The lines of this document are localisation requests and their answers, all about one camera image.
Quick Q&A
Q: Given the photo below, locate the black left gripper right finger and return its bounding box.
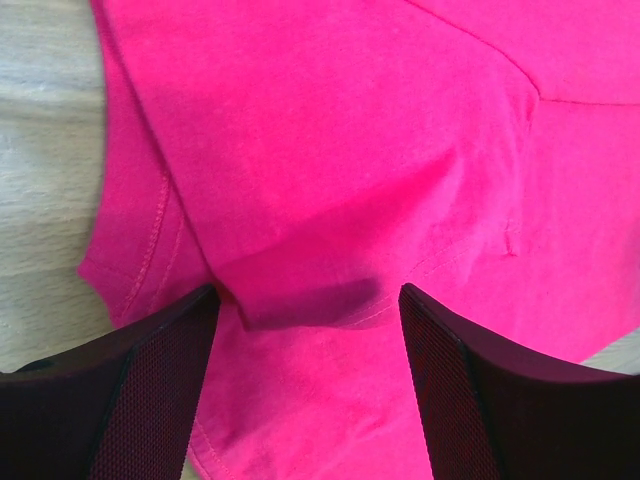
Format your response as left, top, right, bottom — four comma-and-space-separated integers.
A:
399, 284, 639, 479

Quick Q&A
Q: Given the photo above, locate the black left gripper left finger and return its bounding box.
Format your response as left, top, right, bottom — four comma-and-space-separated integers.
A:
1, 285, 219, 479

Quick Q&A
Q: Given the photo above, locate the pink t-shirt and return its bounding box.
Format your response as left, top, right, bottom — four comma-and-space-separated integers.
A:
79, 1, 639, 479

